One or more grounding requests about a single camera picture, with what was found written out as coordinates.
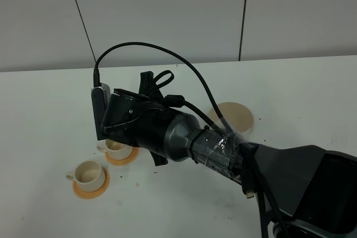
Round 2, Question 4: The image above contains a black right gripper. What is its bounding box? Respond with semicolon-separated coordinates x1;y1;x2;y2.
102;72;179;166

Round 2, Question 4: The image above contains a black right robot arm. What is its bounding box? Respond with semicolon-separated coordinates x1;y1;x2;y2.
91;72;356;237

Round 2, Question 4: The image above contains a beige round teapot coaster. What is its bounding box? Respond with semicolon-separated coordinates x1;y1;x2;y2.
218;102;254;134

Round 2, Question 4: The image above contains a white teacup far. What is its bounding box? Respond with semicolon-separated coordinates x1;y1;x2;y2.
97;139;133;160

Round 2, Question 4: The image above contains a white teacup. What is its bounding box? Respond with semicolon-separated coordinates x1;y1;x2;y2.
97;139;133;160
66;160;105;192

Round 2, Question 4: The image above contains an orange coaster far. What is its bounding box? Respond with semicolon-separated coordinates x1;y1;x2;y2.
105;147;139;166

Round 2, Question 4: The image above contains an orange coaster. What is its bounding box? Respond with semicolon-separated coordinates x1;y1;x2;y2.
72;168;110;200
105;147;139;166

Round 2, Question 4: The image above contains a white teacup near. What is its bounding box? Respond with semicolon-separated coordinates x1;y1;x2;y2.
66;160;105;192

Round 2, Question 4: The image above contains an orange coaster near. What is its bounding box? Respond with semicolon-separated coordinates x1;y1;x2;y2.
72;168;110;200

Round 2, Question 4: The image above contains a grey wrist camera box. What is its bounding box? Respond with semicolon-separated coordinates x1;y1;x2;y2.
91;83;110;140

